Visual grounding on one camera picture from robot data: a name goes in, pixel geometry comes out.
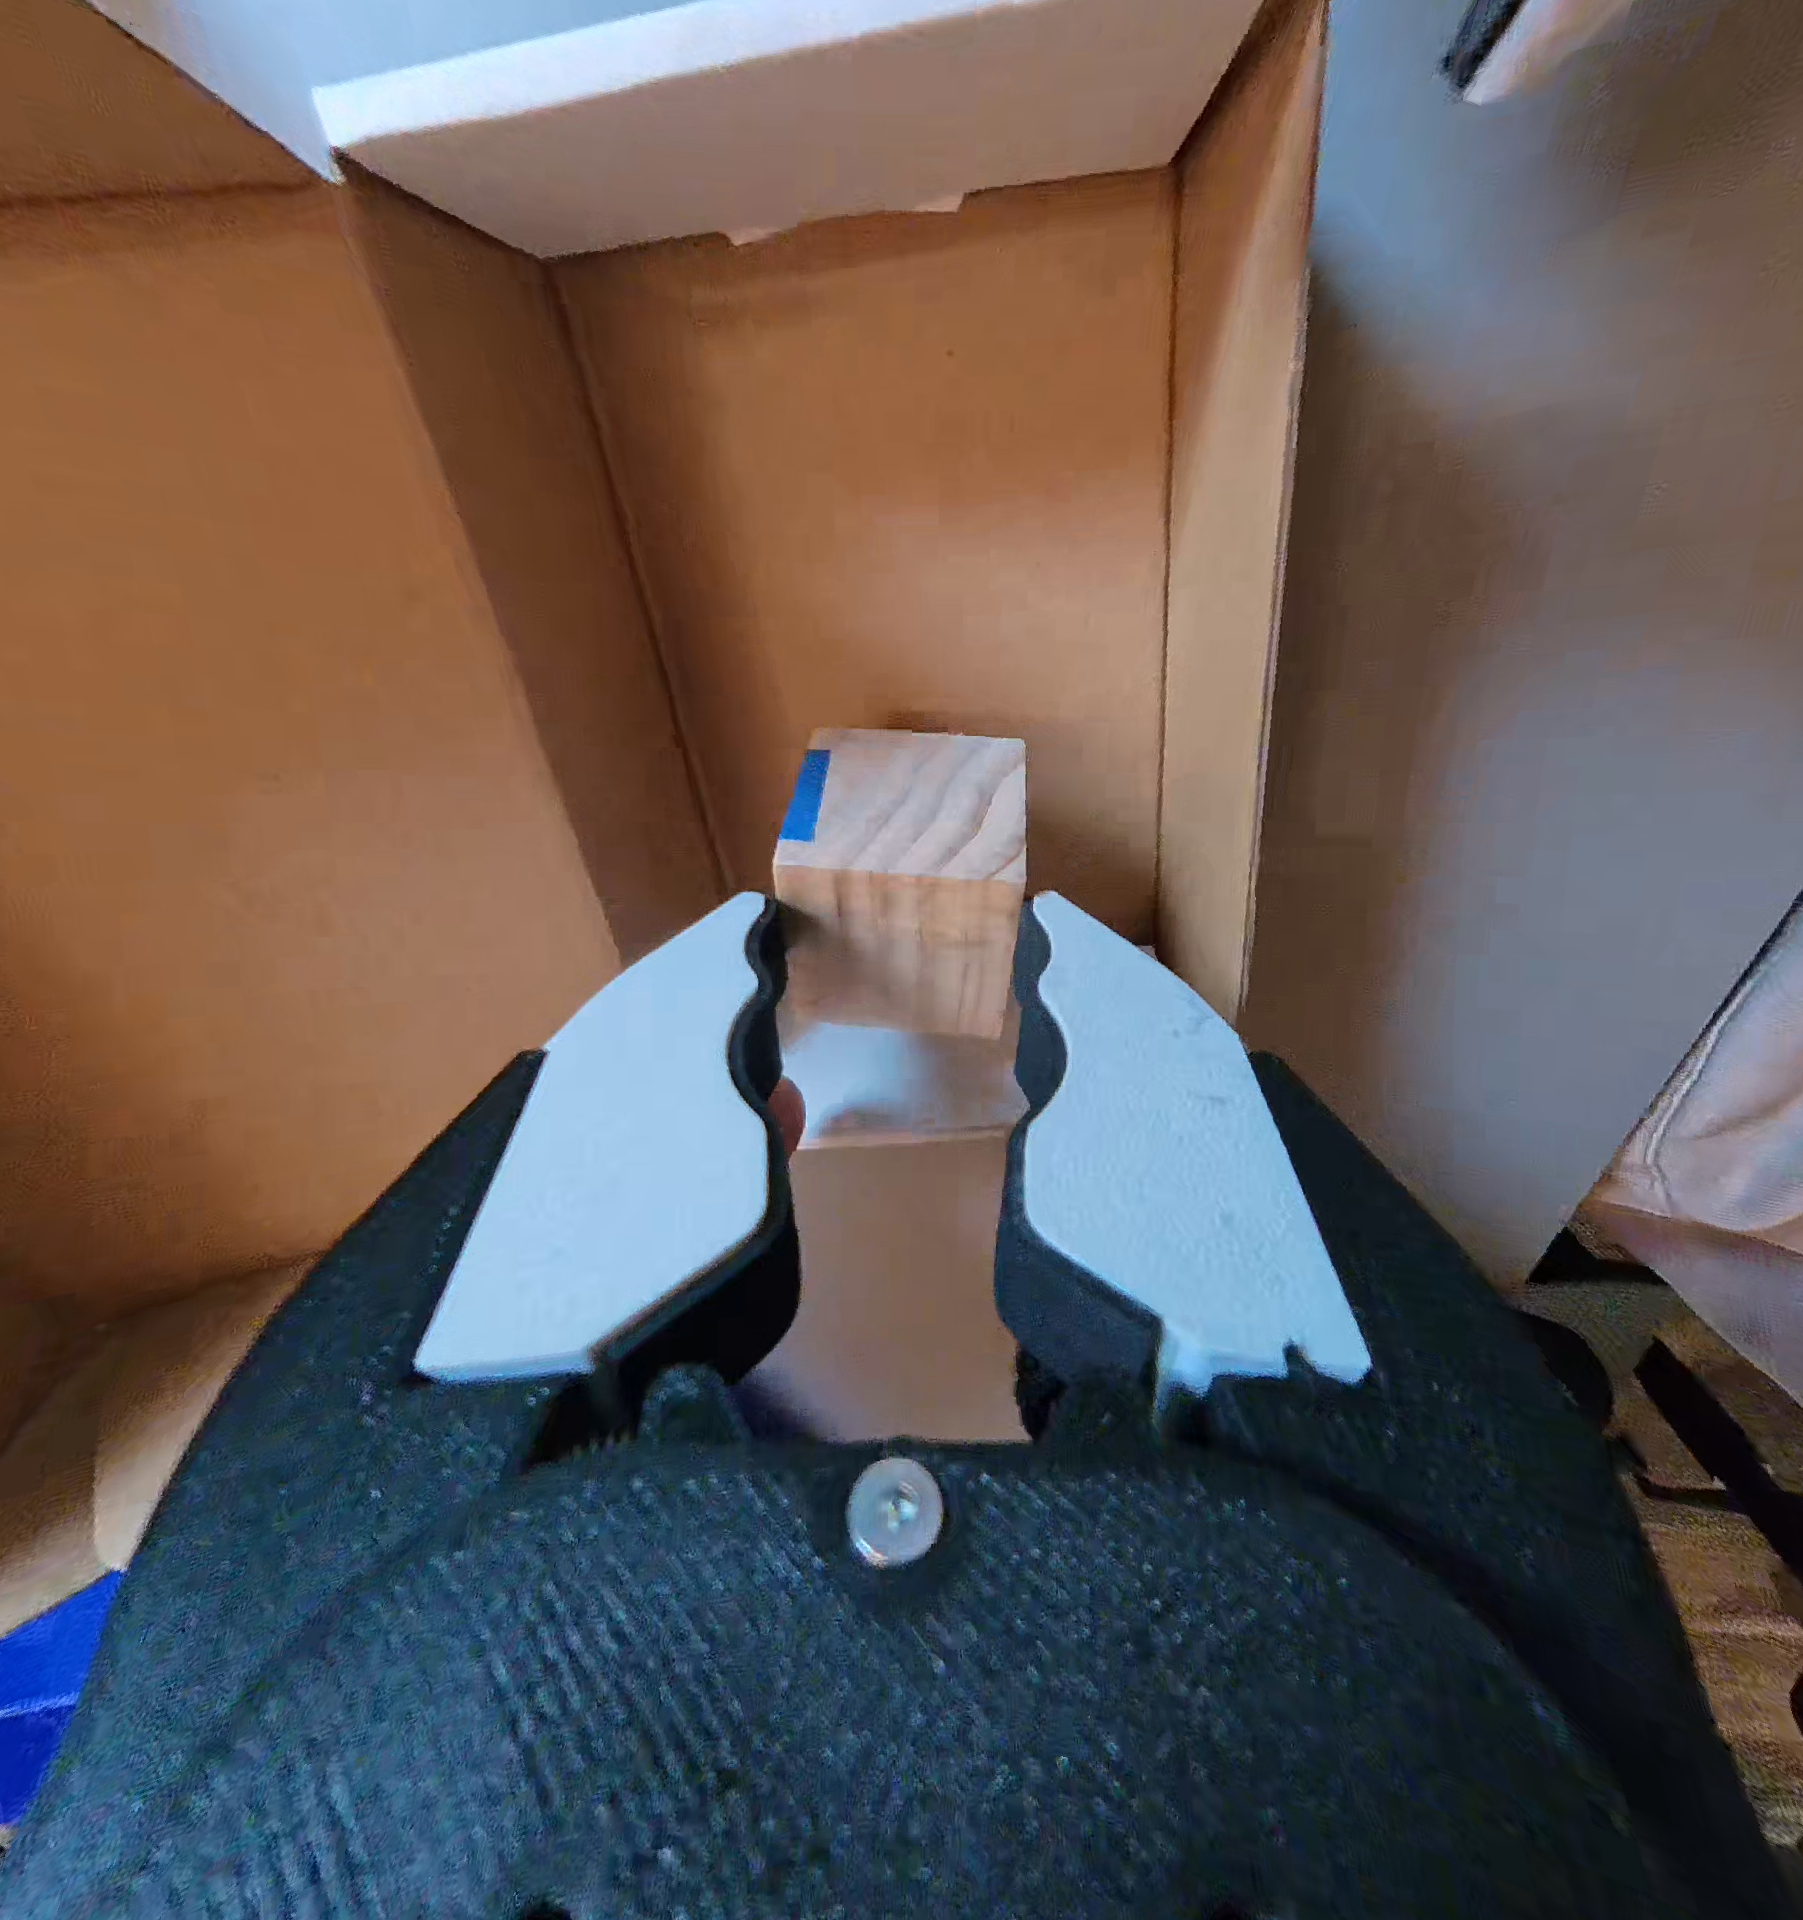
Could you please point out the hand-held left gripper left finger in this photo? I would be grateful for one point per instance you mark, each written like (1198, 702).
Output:
(599, 1186)

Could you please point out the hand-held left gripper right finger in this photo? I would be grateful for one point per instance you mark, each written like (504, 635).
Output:
(1170, 1170)

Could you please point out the wooden cube with blue tape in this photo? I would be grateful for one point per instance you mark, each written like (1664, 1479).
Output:
(914, 840)

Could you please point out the white cardboard box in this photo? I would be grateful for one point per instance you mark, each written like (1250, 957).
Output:
(243, 673)

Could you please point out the person's left hand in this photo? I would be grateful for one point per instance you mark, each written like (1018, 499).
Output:
(786, 1117)

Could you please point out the beige upholstered chair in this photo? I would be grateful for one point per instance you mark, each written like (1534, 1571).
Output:
(1755, 1137)

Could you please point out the black chair base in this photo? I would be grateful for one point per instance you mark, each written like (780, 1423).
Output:
(1727, 1440)

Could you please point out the blue plastic bin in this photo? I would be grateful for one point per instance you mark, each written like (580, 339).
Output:
(17, 1694)

